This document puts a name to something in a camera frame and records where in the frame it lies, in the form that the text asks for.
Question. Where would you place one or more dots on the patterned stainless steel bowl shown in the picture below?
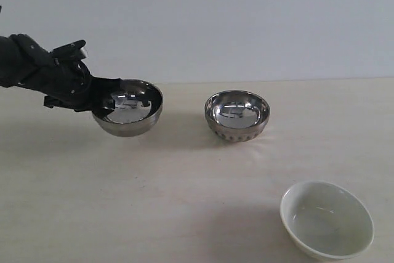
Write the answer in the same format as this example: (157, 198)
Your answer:
(236, 115)

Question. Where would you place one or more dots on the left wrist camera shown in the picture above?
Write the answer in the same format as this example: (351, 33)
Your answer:
(72, 51)

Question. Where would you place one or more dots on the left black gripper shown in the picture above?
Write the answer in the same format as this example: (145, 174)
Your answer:
(68, 84)

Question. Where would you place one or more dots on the plain stainless steel bowl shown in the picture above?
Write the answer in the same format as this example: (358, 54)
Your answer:
(138, 105)

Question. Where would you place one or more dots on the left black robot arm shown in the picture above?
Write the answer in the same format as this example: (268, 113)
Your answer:
(21, 55)

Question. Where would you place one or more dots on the white ceramic bowl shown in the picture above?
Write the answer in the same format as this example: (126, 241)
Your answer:
(326, 221)

